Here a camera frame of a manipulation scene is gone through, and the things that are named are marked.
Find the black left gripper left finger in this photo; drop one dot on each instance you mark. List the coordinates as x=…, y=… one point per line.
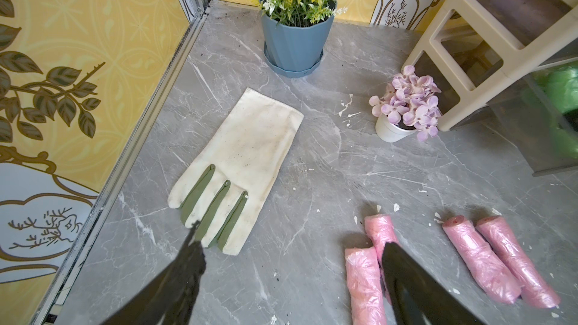
x=170, y=297

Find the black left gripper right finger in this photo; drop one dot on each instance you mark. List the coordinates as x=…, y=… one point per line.
x=416, y=297

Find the pink trash bag roll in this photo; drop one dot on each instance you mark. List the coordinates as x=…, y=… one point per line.
x=487, y=269
x=535, y=290
x=380, y=230
x=363, y=279

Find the green trash bag roll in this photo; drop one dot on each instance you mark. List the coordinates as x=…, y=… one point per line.
x=559, y=85
x=563, y=142

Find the beige three-drawer organizer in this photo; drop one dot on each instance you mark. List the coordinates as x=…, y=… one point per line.
x=481, y=47

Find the white green work glove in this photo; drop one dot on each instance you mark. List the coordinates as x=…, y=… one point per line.
x=227, y=184

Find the purple flowers in white pot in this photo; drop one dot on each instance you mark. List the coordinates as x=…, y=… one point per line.
x=410, y=105

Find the green plant in blue pot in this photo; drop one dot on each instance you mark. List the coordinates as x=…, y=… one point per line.
x=295, y=33

